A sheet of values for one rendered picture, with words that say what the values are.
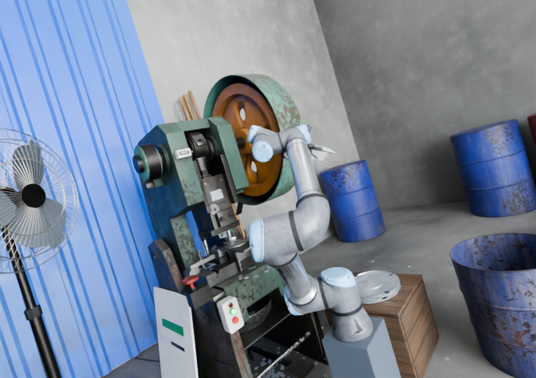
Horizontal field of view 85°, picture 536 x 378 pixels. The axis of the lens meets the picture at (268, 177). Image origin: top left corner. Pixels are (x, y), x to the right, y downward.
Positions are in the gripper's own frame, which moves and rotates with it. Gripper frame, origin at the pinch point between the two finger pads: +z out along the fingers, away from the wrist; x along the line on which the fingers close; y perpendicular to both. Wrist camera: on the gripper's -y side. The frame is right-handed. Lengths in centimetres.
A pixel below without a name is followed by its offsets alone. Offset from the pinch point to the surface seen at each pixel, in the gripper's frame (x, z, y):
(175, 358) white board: -71, -33, 125
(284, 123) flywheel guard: -31.3, -15.9, -17.7
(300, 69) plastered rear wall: -262, 33, -180
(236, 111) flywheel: -70, -41, -28
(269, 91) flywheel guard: -35, -28, -33
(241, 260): -39, -17, 58
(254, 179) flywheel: -74, -17, 10
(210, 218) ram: -45, -38, 41
